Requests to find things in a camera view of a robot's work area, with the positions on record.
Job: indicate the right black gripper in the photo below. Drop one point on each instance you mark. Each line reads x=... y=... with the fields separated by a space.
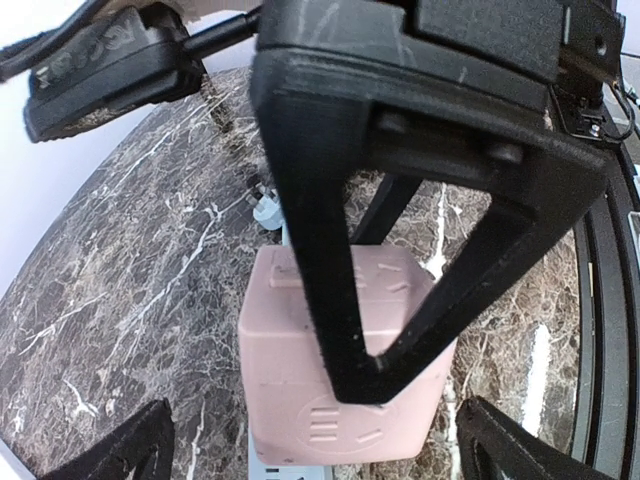
x=438 y=72

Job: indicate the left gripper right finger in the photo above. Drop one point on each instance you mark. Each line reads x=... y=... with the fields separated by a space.
x=491 y=442

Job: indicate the pink cube socket adapter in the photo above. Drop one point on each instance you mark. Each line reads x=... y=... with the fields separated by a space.
x=390 y=285

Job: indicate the black front rail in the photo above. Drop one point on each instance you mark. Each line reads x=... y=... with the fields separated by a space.
x=606 y=421

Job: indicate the blue power strip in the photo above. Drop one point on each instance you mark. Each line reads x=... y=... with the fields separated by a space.
x=280 y=470

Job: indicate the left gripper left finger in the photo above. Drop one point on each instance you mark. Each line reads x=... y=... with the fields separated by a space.
x=142 y=447

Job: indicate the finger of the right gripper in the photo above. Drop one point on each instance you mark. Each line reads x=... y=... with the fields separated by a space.
x=539 y=191
x=123 y=61

